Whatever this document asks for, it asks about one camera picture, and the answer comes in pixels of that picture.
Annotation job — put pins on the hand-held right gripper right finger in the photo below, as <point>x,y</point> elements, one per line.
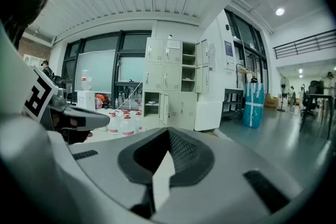
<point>223,178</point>

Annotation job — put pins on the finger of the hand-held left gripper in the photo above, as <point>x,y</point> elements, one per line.
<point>97,120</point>

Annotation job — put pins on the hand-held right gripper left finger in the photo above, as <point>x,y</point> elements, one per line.
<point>105,165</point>

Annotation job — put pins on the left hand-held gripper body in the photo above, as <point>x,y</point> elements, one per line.
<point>39,94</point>

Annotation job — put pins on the grey metal locker cabinet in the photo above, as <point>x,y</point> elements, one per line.
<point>155,73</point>

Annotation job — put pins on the person's left hand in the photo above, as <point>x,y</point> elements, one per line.
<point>71,122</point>

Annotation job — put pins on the colourful patterned backpack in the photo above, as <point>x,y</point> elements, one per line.
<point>98,103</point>

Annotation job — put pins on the orange black bag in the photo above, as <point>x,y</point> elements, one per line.
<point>103,99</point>

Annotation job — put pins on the white water dispenser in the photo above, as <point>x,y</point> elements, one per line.
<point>86,101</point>

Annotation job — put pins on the large clear water bottle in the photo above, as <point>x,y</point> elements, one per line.
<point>86,80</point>

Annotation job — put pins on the white boxy appliance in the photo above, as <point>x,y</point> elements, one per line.
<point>207,118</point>

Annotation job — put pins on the blue wrapped bundle white tape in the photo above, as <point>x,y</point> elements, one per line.
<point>253,105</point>

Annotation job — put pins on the black framed window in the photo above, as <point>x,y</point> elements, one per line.
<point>134,42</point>

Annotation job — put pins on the black metal table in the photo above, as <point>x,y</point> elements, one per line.
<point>233,91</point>

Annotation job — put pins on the cardboard box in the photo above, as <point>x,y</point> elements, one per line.
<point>271,101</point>

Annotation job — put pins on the white paper notice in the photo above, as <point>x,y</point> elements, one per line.
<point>173,43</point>

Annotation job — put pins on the black standing fan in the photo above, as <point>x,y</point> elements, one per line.
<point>284,85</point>

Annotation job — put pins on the black office chair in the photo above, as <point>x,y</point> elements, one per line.
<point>307,102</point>

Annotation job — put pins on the black desk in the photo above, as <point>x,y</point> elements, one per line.
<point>317,97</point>

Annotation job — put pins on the black railing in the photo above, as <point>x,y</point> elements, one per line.
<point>304,39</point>

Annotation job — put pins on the round ceiling spotlight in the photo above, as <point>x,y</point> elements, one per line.
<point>280,11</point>

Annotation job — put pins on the white wall shelf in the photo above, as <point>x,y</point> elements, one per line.
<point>32,60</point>

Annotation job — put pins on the blue wall poster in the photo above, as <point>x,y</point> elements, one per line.
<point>229,48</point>

